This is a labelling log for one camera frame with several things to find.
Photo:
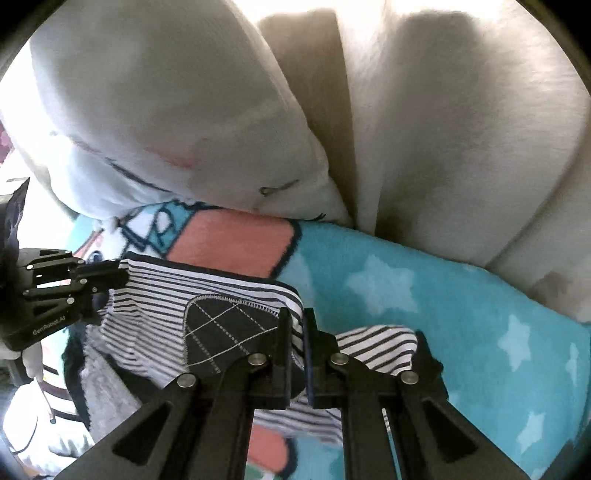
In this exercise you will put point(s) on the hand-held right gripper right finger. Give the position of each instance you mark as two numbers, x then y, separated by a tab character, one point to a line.
313	369

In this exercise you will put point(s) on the white floral printed pillow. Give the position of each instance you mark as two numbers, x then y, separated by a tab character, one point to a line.
152	101

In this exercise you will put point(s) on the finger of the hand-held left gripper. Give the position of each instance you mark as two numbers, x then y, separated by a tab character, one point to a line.
78	290
92	270

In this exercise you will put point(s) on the cream curtain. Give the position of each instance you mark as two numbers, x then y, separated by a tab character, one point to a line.
461	138

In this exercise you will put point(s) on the turquoise cartoon printed blanket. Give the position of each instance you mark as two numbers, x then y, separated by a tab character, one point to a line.
415	300

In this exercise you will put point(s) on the striped black and white pants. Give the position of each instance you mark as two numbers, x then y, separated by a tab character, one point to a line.
152	295

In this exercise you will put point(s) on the grey fuzzy cloth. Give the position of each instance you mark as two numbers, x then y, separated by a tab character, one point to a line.
108	392

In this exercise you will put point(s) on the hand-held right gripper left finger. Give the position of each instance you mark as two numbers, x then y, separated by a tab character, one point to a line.
282	364

